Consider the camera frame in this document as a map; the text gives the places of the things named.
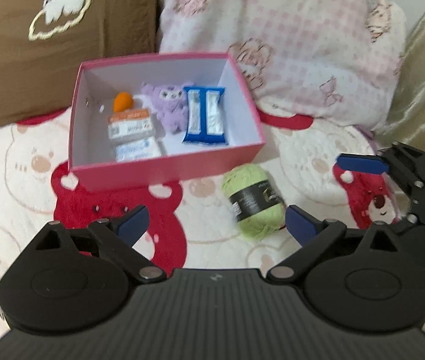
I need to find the green yarn ball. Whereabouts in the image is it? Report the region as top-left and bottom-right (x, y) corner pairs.
(221, 163), (286, 240)

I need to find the purple plush toy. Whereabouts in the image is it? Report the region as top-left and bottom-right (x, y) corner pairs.
(141, 81), (193, 134)

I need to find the pink cardboard box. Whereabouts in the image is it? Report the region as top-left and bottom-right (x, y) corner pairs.
(68, 53), (265, 191)

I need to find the brown pillow with cloud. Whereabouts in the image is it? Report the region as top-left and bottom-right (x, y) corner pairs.
(0, 0), (157, 127)

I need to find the pink checked pillow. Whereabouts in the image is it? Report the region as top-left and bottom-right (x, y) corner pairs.
(160, 0), (407, 130)

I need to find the orange makeup sponge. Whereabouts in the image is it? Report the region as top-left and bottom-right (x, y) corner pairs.
(112, 92), (134, 113)

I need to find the blue white medicine box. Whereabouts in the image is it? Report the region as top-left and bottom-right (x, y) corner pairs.
(114, 136), (162, 163)

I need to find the blue wet wipes pack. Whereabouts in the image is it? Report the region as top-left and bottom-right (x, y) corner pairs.
(182, 86), (228, 146)

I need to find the orange white medicine box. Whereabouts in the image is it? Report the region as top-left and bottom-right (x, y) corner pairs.
(107, 108), (155, 142)

